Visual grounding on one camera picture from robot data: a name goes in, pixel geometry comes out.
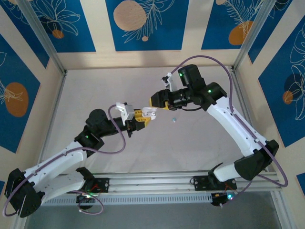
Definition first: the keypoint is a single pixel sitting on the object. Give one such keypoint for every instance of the white earbud charging case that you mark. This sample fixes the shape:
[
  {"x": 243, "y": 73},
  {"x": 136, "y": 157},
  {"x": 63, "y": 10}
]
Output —
[{"x": 147, "y": 110}]

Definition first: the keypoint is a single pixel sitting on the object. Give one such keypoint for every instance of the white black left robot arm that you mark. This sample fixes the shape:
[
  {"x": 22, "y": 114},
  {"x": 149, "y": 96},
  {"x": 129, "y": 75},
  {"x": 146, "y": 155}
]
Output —
[{"x": 66, "y": 186}]

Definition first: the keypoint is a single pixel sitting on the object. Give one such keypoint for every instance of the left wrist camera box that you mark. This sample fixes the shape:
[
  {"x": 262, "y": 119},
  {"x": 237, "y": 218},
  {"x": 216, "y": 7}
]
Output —
[{"x": 129, "y": 113}]

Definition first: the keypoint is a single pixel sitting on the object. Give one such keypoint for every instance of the aluminium side rail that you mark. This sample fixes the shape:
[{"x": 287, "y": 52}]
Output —
[
  {"x": 57, "y": 100},
  {"x": 240, "y": 95}
]

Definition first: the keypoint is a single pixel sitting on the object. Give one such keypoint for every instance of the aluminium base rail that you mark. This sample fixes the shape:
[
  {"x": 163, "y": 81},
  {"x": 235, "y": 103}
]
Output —
[{"x": 155, "y": 183}]

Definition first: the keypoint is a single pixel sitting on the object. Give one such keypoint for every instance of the aluminium frame post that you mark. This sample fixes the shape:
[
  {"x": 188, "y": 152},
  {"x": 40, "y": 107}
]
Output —
[
  {"x": 252, "y": 35},
  {"x": 281, "y": 214},
  {"x": 19, "y": 224},
  {"x": 43, "y": 35}
]

